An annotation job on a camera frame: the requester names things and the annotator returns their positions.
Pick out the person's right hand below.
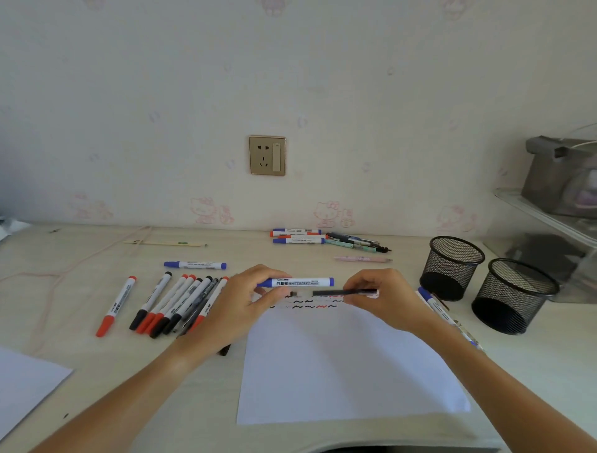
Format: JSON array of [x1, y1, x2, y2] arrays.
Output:
[[343, 268, 444, 342]]

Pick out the person's left hand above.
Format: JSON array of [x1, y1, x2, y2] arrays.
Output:
[[175, 264, 292, 370]]

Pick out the black gel pen clear grip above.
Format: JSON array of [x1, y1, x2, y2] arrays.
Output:
[[290, 288, 379, 299]]

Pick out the black mesh cup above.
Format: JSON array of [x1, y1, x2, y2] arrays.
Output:
[[419, 235, 486, 302], [471, 258, 560, 336]]

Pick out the white paper sheet with squiggles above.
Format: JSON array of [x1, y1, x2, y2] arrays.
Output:
[[236, 291, 472, 426]]

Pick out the pile of assorted pens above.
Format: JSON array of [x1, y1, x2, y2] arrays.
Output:
[[269, 227, 394, 264]]

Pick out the person's right forearm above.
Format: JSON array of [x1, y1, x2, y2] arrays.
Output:
[[424, 324, 597, 453]]

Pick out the person's left forearm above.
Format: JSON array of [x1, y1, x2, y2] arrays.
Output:
[[30, 343, 197, 453]]

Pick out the paper-wrapped chopsticks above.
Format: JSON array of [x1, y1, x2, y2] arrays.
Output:
[[123, 240, 208, 248]]

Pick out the light wooden table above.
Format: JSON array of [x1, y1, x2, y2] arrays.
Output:
[[0, 223, 597, 453]]

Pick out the clear acrylic rack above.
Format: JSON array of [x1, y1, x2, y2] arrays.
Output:
[[483, 187, 597, 304]]

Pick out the blank white paper sheet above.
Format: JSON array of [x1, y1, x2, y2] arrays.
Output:
[[0, 346, 75, 442]]

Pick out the small white scrap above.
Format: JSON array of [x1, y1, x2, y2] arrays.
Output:
[[0, 217, 31, 241]]

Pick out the thin pink cord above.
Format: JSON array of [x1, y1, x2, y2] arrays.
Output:
[[0, 226, 152, 355]]

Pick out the gold wall socket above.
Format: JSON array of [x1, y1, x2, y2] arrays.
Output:
[[248, 134, 287, 177]]

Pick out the thin white cable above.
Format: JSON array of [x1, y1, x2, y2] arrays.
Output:
[[564, 123, 597, 150]]

